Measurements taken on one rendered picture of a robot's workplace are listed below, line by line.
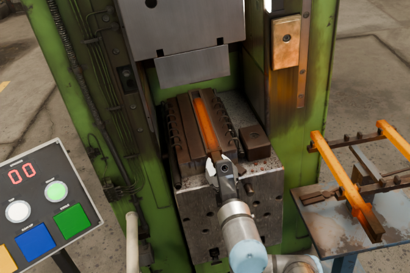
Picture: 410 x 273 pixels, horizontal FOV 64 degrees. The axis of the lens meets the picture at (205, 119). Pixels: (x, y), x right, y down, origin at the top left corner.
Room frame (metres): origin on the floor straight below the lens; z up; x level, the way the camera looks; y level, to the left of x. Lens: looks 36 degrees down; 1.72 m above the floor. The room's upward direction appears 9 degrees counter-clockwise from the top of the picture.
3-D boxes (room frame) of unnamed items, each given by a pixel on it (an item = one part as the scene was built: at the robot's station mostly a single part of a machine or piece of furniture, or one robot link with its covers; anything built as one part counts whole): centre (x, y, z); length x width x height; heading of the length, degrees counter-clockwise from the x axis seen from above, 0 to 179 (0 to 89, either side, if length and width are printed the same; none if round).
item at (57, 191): (0.64, 0.43, 1.09); 0.05 x 0.03 x 0.04; 96
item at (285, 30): (0.96, -0.29, 1.27); 0.09 x 0.02 x 0.17; 96
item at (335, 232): (0.71, -0.50, 0.69); 0.40 x 0.30 x 0.02; 93
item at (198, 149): (1.01, 0.03, 0.96); 0.42 x 0.20 x 0.09; 6
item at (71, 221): (0.60, 0.41, 1.01); 0.07 x 0.05 x 0.07; 121
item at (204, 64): (1.01, 0.03, 1.32); 0.42 x 0.20 x 0.10; 6
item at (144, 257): (0.88, 0.38, 0.36); 0.09 x 0.07 x 0.12; 96
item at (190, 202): (1.02, -0.02, 0.69); 0.56 x 0.38 x 0.45; 6
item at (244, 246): (0.46, -0.05, 0.98); 0.12 x 0.09 x 0.10; 6
